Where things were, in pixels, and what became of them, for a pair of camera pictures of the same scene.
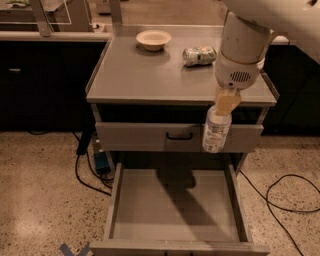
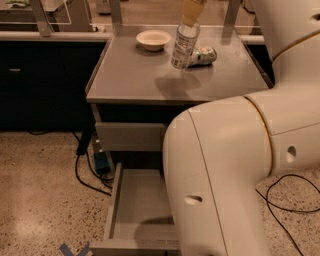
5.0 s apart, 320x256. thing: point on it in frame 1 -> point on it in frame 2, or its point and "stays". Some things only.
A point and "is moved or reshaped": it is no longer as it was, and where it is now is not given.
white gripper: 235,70 -> 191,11
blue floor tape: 65,249 stays
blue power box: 102,162 stays
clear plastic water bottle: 217,131 is moved or reshaped
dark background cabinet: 43,84 stays
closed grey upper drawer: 146,137 stays
